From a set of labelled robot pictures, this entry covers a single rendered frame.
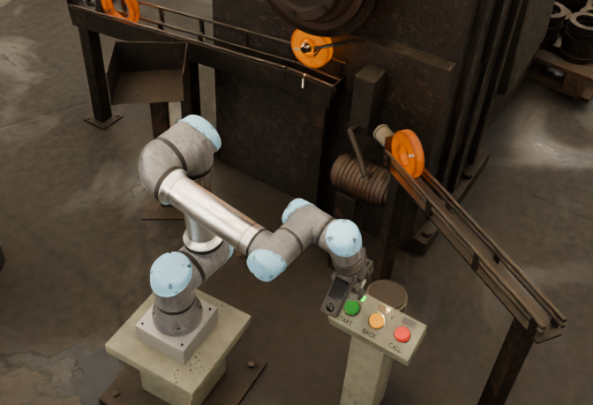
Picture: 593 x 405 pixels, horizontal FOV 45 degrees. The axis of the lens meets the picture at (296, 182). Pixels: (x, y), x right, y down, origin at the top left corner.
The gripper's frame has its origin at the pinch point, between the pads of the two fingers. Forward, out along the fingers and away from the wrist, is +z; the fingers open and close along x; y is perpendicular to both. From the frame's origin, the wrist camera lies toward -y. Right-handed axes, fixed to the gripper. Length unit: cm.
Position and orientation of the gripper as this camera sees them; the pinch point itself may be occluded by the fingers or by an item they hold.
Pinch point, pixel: (349, 298)
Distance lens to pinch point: 189.1
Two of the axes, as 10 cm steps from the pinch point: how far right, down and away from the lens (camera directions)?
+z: 1.4, 5.0, 8.6
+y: 5.2, -7.7, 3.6
